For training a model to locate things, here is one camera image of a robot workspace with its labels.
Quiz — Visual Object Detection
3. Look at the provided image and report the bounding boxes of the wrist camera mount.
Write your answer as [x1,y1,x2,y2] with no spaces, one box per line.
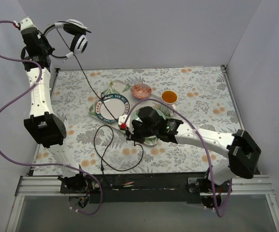
[13,16,37,31]
[118,115,133,133]

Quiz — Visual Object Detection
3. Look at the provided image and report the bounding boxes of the white mug yellow inside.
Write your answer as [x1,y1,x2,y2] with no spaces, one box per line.
[160,90,178,117]

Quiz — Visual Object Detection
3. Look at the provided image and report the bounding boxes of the aluminium frame rail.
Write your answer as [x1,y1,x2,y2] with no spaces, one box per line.
[7,173,279,232]

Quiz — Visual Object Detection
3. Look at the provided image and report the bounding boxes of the black headphone cable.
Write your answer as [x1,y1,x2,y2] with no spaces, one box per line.
[57,30,144,188]

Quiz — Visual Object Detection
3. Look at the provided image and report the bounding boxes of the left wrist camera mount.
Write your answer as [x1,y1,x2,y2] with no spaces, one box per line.
[13,16,37,31]

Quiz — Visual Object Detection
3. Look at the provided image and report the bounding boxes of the floral serving tray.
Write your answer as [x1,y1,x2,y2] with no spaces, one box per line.
[89,80,170,146]

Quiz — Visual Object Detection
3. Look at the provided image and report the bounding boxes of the white plate teal rim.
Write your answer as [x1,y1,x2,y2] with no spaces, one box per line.
[95,93,130,124]

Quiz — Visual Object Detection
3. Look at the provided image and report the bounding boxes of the red patterned bowl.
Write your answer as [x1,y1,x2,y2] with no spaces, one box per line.
[131,83,152,100]

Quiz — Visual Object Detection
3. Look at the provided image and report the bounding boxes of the green floral plate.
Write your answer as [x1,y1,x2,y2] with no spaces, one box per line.
[130,107,166,146]

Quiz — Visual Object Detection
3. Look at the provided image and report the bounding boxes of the floral tablecloth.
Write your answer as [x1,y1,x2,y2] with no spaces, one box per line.
[35,67,255,174]

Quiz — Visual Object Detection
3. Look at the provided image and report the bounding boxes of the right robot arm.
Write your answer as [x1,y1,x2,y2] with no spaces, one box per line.
[120,106,261,192]

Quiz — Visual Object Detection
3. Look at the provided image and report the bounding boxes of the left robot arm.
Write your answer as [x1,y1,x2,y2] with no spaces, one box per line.
[21,27,88,193]

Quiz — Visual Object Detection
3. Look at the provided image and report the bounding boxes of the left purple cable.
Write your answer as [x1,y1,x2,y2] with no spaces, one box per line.
[0,20,104,216]

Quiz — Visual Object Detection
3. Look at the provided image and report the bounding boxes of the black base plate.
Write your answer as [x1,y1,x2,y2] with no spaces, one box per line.
[59,173,232,204]

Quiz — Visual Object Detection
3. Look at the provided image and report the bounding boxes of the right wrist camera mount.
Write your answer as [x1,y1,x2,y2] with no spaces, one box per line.
[118,115,133,133]

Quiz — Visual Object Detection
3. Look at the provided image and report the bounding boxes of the black white headphones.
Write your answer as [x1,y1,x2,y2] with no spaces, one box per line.
[43,19,91,59]

